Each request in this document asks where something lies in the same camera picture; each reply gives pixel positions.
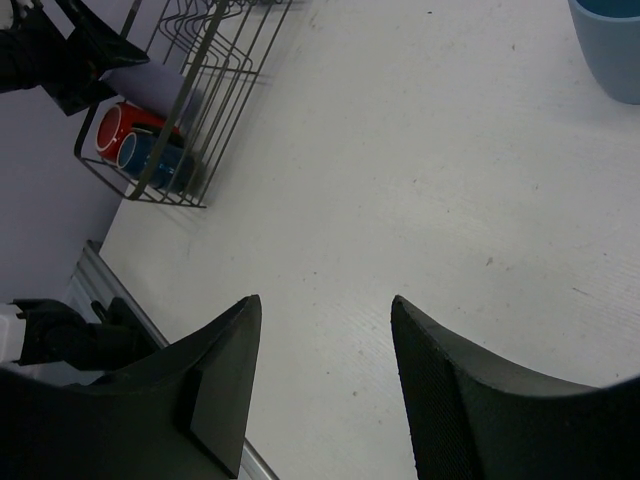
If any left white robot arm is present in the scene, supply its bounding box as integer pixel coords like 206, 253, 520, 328
1, 1, 154, 371

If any lavender plastic cup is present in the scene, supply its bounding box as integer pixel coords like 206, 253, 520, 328
101, 60, 186, 118

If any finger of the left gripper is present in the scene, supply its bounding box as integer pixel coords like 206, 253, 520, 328
44, 1, 149, 116

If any dark blue mug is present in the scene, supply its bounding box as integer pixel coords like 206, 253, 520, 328
116, 130, 206, 194

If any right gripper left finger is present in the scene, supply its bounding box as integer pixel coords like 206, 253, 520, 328
1, 295, 262, 479

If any wire dish rack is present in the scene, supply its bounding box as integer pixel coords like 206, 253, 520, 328
73, 1, 300, 208

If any red mug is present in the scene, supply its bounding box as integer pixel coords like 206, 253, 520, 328
95, 102, 166, 163

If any light blue plastic cup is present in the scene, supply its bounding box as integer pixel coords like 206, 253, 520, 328
568, 0, 639, 105

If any aluminium front rail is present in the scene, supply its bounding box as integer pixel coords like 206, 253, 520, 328
64, 239, 281, 480

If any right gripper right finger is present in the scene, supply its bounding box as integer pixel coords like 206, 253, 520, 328
391, 296, 639, 479

